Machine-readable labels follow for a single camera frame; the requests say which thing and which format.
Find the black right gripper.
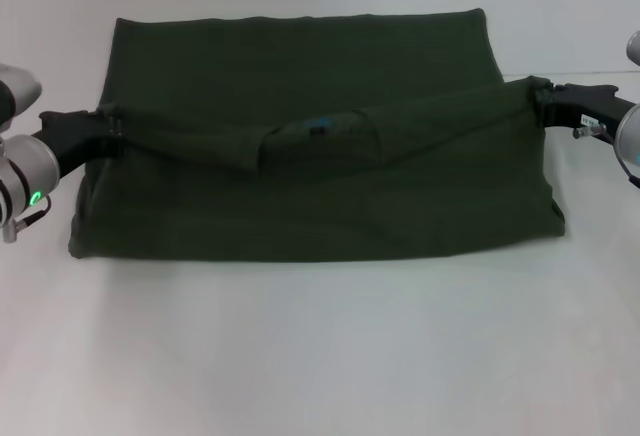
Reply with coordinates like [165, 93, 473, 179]
[529, 76, 639, 143]

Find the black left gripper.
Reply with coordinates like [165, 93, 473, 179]
[30, 108, 126, 177]

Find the dark green FREE t-shirt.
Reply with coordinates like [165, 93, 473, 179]
[67, 7, 567, 263]

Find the right arm cable connector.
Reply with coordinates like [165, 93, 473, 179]
[572, 124, 609, 141]

